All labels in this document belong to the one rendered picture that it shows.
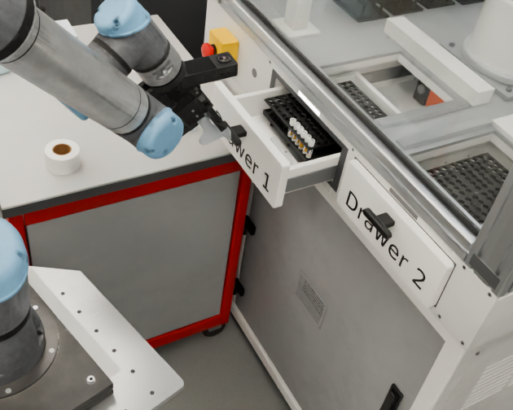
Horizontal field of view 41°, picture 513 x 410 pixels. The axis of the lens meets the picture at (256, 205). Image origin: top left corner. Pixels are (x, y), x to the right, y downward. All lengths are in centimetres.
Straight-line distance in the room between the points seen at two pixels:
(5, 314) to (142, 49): 44
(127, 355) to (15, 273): 28
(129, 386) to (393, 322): 54
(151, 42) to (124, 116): 20
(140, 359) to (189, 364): 92
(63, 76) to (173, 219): 83
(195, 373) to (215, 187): 65
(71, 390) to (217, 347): 106
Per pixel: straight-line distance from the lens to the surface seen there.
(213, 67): 121
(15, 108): 165
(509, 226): 106
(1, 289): 96
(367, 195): 127
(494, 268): 111
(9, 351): 106
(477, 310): 117
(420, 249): 120
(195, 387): 202
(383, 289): 138
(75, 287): 125
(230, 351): 210
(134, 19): 108
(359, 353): 154
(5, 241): 97
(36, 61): 80
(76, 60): 84
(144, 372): 114
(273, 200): 131
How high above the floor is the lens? 172
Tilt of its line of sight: 43 degrees down
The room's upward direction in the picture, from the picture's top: 10 degrees clockwise
